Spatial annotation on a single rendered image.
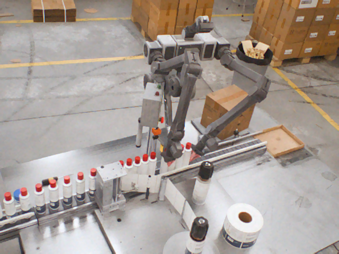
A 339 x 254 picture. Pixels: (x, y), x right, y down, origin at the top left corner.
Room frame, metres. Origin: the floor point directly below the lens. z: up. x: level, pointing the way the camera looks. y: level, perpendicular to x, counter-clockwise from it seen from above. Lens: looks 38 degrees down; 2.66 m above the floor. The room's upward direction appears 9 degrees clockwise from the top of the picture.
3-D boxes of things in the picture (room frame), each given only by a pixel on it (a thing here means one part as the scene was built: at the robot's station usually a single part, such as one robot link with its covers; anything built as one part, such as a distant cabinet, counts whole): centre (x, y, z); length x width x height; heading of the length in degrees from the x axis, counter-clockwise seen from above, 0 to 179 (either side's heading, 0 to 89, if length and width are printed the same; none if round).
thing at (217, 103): (2.46, -0.42, 0.99); 0.30 x 0.24 x 0.27; 135
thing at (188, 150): (1.89, -0.14, 0.98); 0.05 x 0.05 x 0.20
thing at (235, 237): (1.42, -0.48, 0.95); 0.20 x 0.20 x 0.14
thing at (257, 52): (4.46, -0.90, 0.50); 0.42 x 0.41 x 0.28; 116
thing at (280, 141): (2.39, -0.84, 0.85); 0.30 x 0.26 x 0.04; 125
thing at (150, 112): (1.82, 0.12, 1.38); 0.17 x 0.10 x 0.19; 0
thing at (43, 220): (1.82, -0.02, 0.85); 1.65 x 0.11 x 0.05; 125
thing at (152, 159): (1.75, 0.07, 0.98); 0.05 x 0.05 x 0.20
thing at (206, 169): (1.63, -0.24, 1.03); 0.09 x 0.09 x 0.30
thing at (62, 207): (1.82, -0.02, 0.86); 1.65 x 0.08 x 0.04; 125
